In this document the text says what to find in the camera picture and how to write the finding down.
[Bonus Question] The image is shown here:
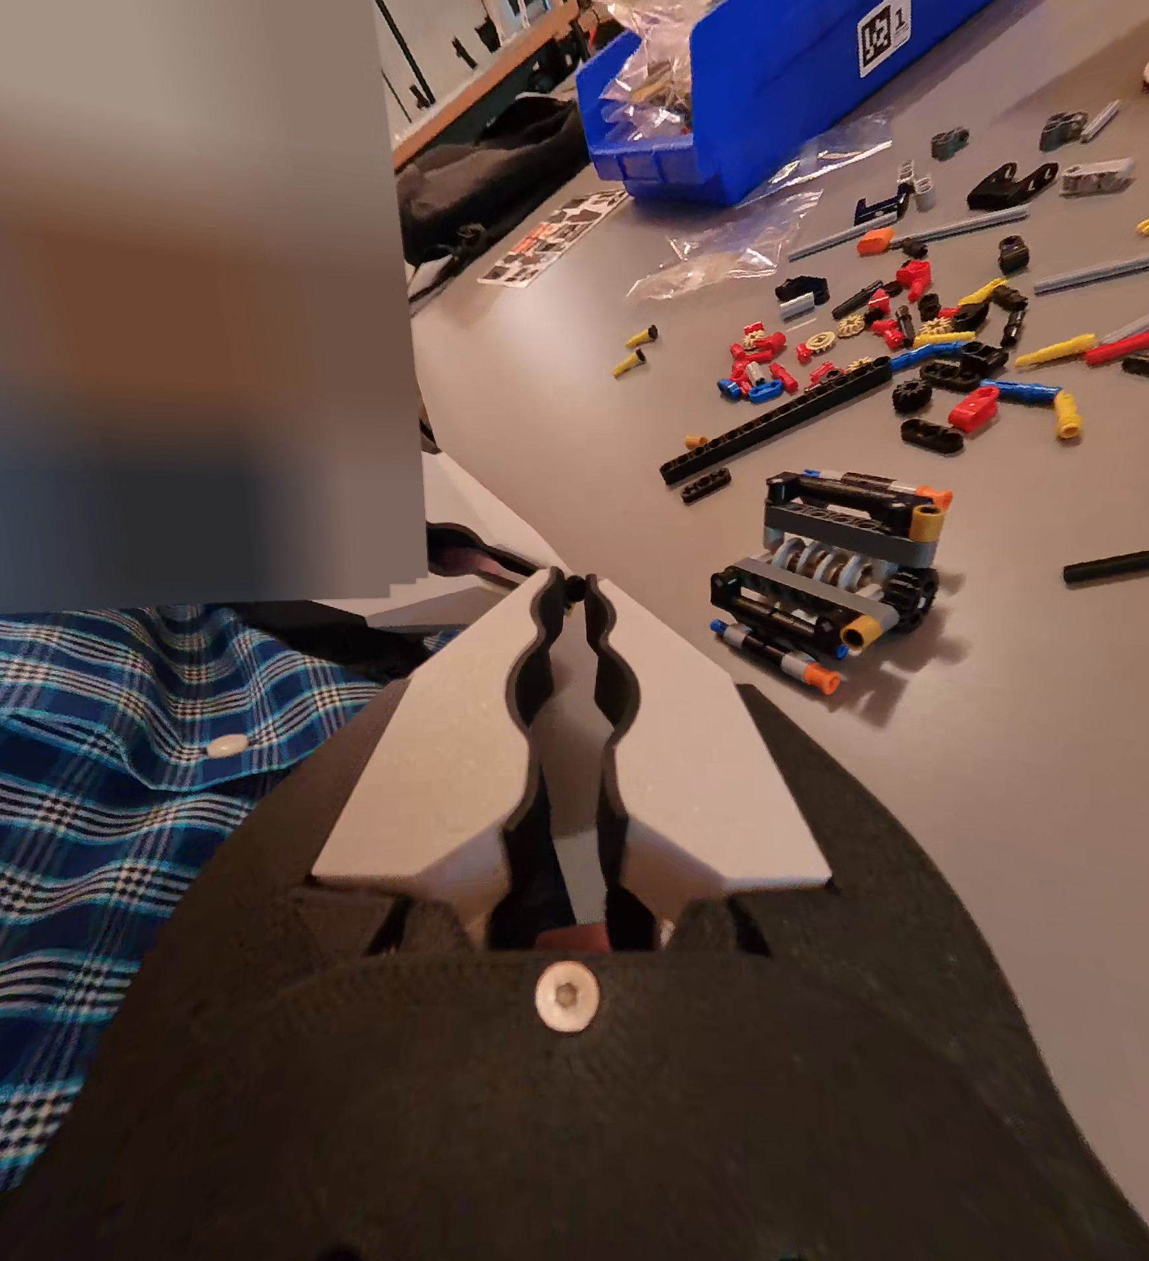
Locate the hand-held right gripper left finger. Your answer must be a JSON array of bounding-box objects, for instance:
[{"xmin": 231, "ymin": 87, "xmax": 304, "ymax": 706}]
[{"xmin": 311, "ymin": 565, "xmax": 568, "ymax": 952}]

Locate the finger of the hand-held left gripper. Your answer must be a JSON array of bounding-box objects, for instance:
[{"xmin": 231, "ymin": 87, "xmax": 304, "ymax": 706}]
[
  {"xmin": 363, "ymin": 578, "xmax": 497, "ymax": 632},
  {"xmin": 421, "ymin": 451, "xmax": 555, "ymax": 581}
]

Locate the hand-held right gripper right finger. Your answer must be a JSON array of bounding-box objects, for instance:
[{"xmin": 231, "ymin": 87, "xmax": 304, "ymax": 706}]
[{"xmin": 585, "ymin": 574, "xmax": 837, "ymax": 952}]

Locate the lego engine assembly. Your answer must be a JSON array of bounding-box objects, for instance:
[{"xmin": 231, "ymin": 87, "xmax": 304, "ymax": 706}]
[{"xmin": 711, "ymin": 466, "xmax": 954, "ymax": 695}]

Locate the lego sticker sheet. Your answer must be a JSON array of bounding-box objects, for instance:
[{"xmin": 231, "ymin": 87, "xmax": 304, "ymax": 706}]
[{"xmin": 479, "ymin": 187, "xmax": 633, "ymax": 288}]

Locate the long black lego beam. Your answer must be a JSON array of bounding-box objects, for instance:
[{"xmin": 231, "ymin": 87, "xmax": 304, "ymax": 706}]
[{"xmin": 661, "ymin": 356, "xmax": 897, "ymax": 487}]

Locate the long black lego axle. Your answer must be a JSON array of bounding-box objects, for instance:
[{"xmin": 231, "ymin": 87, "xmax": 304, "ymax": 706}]
[{"xmin": 1064, "ymin": 539, "xmax": 1149, "ymax": 585}]

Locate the pile of small lego pieces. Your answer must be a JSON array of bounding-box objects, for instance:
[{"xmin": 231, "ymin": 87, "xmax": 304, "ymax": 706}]
[{"xmin": 717, "ymin": 230, "xmax": 1064, "ymax": 453}]

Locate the long grey lego axle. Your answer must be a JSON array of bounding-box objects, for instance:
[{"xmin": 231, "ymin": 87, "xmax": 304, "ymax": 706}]
[
  {"xmin": 789, "ymin": 204, "xmax": 1029, "ymax": 262},
  {"xmin": 1034, "ymin": 241, "xmax": 1149, "ymax": 295}
]

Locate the black curved lego liftarm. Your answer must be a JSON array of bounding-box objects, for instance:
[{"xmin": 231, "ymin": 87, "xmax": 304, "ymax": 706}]
[{"xmin": 968, "ymin": 161, "xmax": 1059, "ymax": 209}]

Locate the long red lego axle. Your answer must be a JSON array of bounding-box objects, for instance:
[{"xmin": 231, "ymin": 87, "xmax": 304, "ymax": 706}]
[{"xmin": 1086, "ymin": 312, "xmax": 1149, "ymax": 366}]

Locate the light grey lego beam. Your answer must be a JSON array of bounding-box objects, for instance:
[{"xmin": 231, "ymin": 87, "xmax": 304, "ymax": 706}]
[{"xmin": 1060, "ymin": 157, "xmax": 1137, "ymax": 196}]

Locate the black backpack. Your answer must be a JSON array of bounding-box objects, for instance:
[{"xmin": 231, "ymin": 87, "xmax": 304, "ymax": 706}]
[{"xmin": 395, "ymin": 92, "xmax": 596, "ymax": 297}]

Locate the blue plaid shirt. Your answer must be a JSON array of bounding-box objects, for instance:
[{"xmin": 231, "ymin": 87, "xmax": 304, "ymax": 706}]
[{"xmin": 0, "ymin": 602, "xmax": 408, "ymax": 1261}]

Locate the flat clear plastic bag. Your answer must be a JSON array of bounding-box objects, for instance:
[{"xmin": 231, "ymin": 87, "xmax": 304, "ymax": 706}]
[
  {"xmin": 627, "ymin": 191, "xmax": 828, "ymax": 301},
  {"xmin": 763, "ymin": 107, "xmax": 897, "ymax": 198}
]

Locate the wooden table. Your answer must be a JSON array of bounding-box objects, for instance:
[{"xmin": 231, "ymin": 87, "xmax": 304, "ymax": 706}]
[{"xmin": 393, "ymin": 0, "xmax": 635, "ymax": 169}]

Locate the blue plastic bin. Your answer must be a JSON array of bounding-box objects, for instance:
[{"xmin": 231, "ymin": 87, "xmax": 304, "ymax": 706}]
[{"xmin": 575, "ymin": 0, "xmax": 995, "ymax": 208}]

